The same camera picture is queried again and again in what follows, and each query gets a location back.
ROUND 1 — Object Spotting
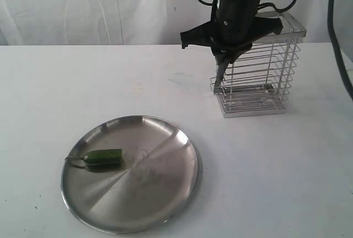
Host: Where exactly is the white backdrop curtain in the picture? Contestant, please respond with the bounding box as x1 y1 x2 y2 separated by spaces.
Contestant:
0 0 353 46

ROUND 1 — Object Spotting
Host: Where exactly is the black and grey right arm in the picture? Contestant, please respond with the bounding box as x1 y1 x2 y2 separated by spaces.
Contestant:
180 0 340 52

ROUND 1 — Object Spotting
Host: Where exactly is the round stainless steel plate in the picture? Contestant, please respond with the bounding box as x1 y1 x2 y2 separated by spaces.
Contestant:
61 115 202 234

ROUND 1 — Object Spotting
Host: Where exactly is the black handled kitchen knife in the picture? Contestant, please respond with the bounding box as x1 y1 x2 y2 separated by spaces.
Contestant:
213 56 229 94

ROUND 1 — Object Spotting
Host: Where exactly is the metal wire utensil holder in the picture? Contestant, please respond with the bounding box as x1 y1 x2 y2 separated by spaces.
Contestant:
211 11 306 118

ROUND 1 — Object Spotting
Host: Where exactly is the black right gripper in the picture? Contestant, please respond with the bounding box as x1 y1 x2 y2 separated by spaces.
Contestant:
180 0 283 49

